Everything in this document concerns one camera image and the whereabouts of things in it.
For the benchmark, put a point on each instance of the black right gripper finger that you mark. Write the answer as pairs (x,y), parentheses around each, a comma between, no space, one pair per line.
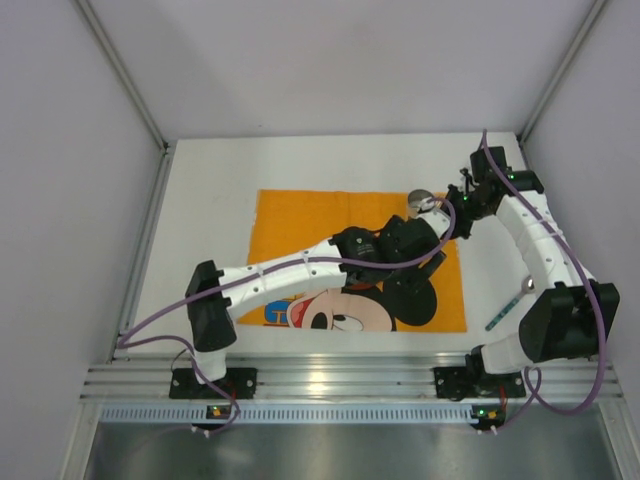
(462,228)
(454,201)

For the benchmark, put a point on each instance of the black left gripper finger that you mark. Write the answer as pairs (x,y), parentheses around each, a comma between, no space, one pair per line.
(369,276)
(420,275)

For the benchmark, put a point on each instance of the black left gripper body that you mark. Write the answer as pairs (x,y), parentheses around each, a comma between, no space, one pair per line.
(420,270)

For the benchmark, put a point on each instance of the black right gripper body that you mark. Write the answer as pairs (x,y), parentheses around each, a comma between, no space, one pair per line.
(458,220)

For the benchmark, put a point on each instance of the metal cup brown base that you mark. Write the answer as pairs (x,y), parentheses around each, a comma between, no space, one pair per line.
(419,201)

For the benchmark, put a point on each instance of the orange cartoon mouse towel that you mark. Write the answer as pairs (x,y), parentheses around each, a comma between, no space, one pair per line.
(291,220)

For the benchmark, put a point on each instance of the red round plate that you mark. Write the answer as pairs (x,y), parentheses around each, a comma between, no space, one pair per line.
(361,287)

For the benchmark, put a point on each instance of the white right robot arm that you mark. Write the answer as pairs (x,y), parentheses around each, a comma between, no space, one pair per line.
(573,313)

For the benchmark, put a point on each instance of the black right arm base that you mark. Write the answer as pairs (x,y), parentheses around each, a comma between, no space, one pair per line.
(457,383)

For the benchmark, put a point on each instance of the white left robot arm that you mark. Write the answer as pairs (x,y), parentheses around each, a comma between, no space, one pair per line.
(218,298)

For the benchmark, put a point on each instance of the aluminium mounting rail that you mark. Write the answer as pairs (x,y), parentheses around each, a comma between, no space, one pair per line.
(316,377)

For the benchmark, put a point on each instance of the slotted grey cable duct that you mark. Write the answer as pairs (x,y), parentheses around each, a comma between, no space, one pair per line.
(260,413)

